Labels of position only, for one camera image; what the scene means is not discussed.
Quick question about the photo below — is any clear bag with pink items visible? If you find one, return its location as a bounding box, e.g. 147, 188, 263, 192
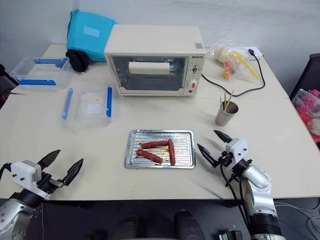
290, 88, 320, 144

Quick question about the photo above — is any red sausage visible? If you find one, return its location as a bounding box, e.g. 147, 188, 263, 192
135, 148, 164, 165
167, 138, 177, 167
139, 140, 170, 150

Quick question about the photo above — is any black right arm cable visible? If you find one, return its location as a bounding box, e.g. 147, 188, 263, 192
219, 159, 254, 237

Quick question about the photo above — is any black metal clamp block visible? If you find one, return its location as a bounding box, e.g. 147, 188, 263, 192
216, 229, 244, 240

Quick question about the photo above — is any clear lid with blue clips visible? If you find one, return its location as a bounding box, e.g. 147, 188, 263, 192
60, 84, 114, 130

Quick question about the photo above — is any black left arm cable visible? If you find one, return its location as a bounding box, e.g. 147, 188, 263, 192
0, 162, 13, 177

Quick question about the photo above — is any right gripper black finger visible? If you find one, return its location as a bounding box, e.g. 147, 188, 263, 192
197, 142, 220, 169
213, 129, 234, 144

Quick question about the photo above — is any blue fabric bag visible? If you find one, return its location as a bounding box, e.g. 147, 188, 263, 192
65, 9, 118, 64

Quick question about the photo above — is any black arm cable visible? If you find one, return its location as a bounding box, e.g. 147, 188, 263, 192
219, 159, 254, 237
0, 162, 13, 177

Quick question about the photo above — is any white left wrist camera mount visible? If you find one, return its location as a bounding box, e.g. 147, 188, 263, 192
10, 160, 43, 191

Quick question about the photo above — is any clear plastic bag of items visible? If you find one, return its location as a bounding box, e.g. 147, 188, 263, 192
206, 39, 261, 83

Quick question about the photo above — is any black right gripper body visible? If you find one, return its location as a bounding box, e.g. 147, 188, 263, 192
215, 149, 235, 168

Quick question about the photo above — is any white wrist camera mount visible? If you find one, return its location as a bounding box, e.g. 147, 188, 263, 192
224, 137, 249, 163
10, 160, 43, 191

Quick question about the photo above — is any thin white cable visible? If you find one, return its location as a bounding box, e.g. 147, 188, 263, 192
273, 199, 320, 240

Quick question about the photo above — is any black oven power cable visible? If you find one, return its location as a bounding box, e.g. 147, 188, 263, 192
200, 48, 266, 98

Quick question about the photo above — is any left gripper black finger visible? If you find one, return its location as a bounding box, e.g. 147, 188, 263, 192
38, 149, 62, 174
62, 157, 85, 187

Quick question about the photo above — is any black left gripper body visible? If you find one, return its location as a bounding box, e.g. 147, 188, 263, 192
36, 171, 69, 201

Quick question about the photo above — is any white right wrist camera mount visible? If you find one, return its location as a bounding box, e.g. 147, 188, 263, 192
224, 137, 249, 163

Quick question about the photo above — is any clear box with blue clips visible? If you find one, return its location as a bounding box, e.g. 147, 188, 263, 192
9, 55, 74, 93

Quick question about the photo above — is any cream toaster oven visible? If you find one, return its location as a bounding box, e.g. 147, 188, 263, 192
103, 23, 207, 97

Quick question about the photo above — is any metal cup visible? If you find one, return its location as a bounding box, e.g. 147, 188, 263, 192
215, 100, 240, 127

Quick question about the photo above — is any black round padded object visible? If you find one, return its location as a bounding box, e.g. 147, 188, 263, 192
65, 48, 90, 74

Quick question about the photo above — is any ribbed metal baking tray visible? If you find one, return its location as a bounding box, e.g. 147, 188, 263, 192
123, 129, 197, 170

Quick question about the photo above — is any black chair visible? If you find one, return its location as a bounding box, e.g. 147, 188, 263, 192
289, 52, 320, 101

